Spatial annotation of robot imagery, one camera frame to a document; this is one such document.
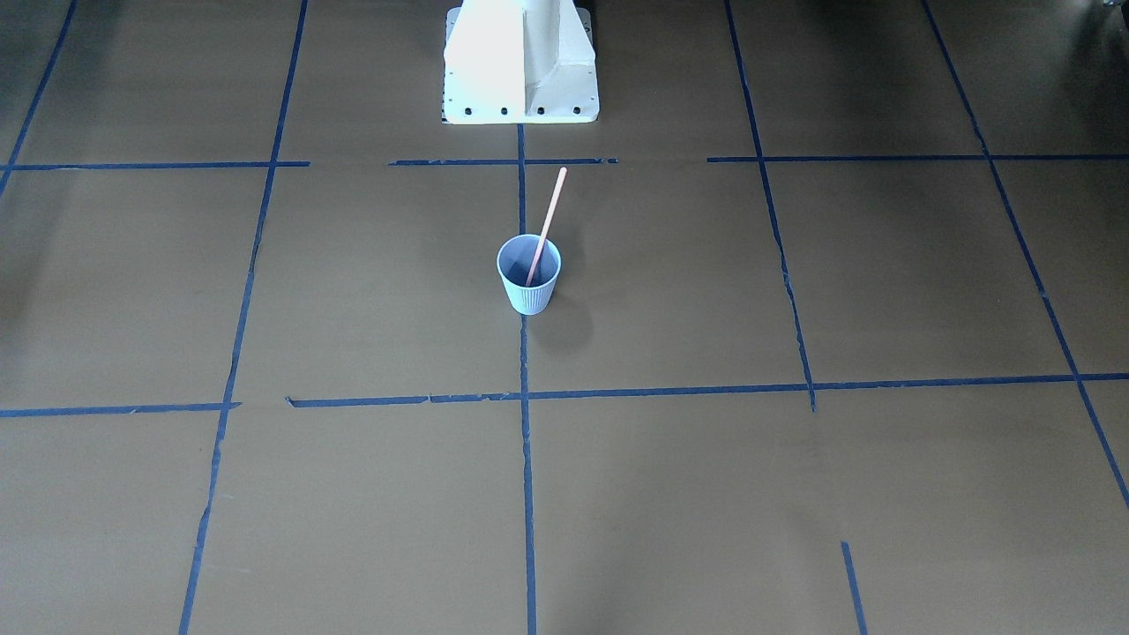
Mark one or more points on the blue ribbed plastic cup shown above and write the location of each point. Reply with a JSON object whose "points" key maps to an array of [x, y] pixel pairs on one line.
{"points": [[512, 263]]}

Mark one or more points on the white pillar base plate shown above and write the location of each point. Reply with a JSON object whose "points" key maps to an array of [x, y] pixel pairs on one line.
{"points": [[520, 62]]}

